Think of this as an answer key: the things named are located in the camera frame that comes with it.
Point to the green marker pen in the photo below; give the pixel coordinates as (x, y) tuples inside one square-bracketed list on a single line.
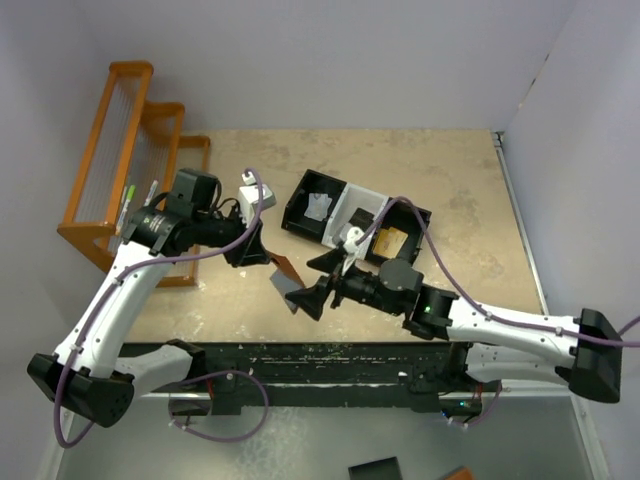
[(126, 199)]

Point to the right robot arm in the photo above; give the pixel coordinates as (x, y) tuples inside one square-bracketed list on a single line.
[(583, 353)]

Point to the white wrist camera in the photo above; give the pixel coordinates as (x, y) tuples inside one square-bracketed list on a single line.
[(248, 197), (353, 241)]

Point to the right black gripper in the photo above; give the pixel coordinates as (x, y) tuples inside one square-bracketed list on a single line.
[(312, 300)]

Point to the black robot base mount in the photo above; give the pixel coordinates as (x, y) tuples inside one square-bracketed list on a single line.
[(424, 377)]

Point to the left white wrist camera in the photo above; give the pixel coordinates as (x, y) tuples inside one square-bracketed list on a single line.
[(248, 197)]

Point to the black card in tray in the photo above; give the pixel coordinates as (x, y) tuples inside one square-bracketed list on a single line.
[(362, 219)]

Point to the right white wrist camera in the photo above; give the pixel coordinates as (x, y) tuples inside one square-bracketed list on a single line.
[(353, 241)]

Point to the black box at bottom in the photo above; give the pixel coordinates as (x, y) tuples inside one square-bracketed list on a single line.
[(382, 469)]

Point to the pink marker pen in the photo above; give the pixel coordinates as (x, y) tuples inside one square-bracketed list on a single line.
[(151, 192)]

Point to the gold card in tray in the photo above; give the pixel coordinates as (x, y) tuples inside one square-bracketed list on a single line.
[(389, 242)]

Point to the orange object at bottom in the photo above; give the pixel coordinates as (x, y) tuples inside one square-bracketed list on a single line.
[(460, 473)]

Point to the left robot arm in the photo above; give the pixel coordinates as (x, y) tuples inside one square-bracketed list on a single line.
[(86, 373)]

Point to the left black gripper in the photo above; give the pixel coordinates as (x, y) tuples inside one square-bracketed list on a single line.
[(249, 252)]

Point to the orange wooden tiered rack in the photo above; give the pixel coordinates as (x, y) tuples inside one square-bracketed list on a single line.
[(132, 141)]

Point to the black and white organizer tray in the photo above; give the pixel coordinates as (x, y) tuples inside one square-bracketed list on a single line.
[(346, 198)]

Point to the silver item in tray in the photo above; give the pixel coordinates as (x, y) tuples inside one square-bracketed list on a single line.
[(318, 206)]

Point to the brown leather card holder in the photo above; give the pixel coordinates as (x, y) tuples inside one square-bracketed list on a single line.
[(285, 279)]

